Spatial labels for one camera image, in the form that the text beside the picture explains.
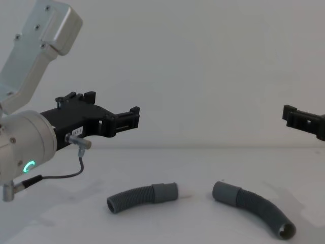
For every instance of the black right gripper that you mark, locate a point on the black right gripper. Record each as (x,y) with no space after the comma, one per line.
(322,128)

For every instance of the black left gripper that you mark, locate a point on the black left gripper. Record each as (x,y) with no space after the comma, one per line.
(73,117)

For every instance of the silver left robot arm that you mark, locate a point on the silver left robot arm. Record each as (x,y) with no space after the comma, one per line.
(28,134)

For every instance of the white table cloth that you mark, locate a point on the white table cloth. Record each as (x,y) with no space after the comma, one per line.
(162,223)

